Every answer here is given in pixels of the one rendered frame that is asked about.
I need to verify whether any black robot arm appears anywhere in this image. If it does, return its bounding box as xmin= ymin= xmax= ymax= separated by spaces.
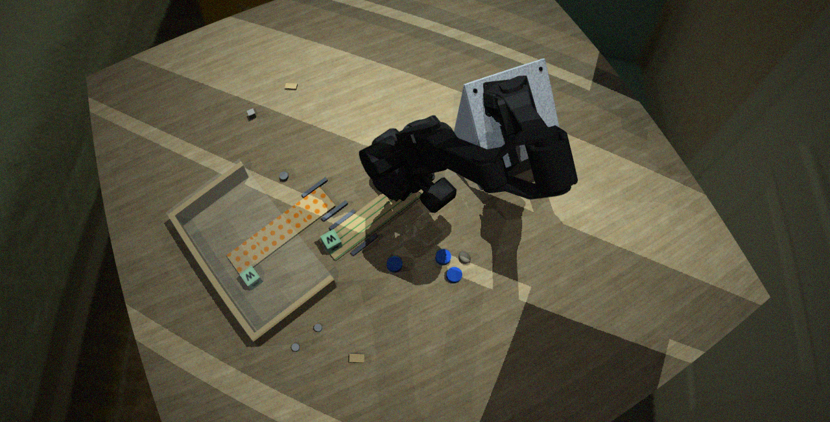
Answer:
xmin=359 ymin=75 xmax=578 ymax=202

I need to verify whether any green cube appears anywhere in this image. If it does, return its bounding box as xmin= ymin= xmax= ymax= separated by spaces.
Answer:
xmin=320 ymin=229 xmax=342 ymax=254

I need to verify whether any blue cylinder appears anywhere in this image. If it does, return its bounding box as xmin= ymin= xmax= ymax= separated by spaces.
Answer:
xmin=386 ymin=256 xmax=402 ymax=272
xmin=446 ymin=267 xmax=462 ymax=283
xmin=436 ymin=249 xmax=451 ymax=266

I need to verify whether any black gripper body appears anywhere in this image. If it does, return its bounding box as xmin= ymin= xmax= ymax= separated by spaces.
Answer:
xmin=372 ymin=128 xmax=457 ymax=213

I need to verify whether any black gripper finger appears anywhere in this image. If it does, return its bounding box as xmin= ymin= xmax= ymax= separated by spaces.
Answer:
xmin=410 ymin=175 xmax=435 ymax=193

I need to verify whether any tan open-top wooden tray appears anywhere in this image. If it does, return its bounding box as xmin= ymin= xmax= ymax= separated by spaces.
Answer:
xmin=165 ymin=159 xmax=336 ymax=346

